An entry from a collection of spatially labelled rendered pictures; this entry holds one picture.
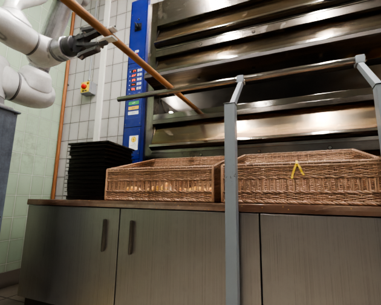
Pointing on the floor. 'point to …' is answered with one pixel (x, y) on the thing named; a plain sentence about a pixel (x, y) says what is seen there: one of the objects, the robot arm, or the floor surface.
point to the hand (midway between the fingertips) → (107, 35)
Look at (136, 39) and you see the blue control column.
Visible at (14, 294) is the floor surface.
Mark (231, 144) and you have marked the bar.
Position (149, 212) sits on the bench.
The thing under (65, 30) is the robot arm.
